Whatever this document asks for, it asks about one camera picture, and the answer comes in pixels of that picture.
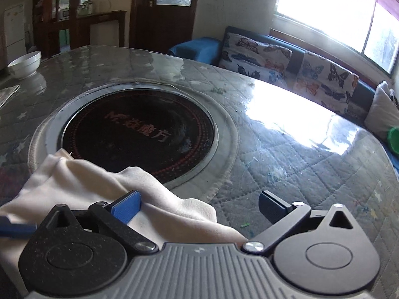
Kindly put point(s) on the grey pillow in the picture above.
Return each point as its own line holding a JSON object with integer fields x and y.
{"x": 380, "y": 115}

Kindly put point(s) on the dark wooden cabinet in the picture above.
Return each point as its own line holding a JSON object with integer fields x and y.
{"x": 99, "y": 28}

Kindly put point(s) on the white refrigerator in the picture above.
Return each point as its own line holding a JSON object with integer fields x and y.
{"x": 15, "y": 34}

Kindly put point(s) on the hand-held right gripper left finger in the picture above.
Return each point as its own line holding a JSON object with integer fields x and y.
{"x": 127, "y": 207}

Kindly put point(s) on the white bowl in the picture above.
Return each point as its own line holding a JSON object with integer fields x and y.
{"x": 25, "y": 65}

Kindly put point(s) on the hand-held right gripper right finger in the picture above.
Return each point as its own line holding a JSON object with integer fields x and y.
{"x": 271, "y": 206}

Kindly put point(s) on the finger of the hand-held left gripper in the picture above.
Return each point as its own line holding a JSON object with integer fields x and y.
{"x": 15, "y": 227}

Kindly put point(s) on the green plastic basin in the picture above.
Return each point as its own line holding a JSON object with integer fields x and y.
{"x": 393, "y": 140}

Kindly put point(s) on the cream sweatshirt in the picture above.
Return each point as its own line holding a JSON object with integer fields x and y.
{"x": 78, "y": 177}

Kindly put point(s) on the window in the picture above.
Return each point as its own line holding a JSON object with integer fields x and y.
{"x": 327, "y": 9}

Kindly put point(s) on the butterfly print cushion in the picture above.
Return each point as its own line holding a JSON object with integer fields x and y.
{"x": 249, "y": 56}
{"x": 324, "y": 78}

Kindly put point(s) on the round black induction cooker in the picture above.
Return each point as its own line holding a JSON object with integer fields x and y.
{"x": 140, "y": 130}

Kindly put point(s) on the blue sofa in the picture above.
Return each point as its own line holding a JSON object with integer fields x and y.
{"x": 196, "y": 49}

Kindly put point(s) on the brown wooden door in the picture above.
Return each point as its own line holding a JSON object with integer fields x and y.
{"x": 143, "y": 31}

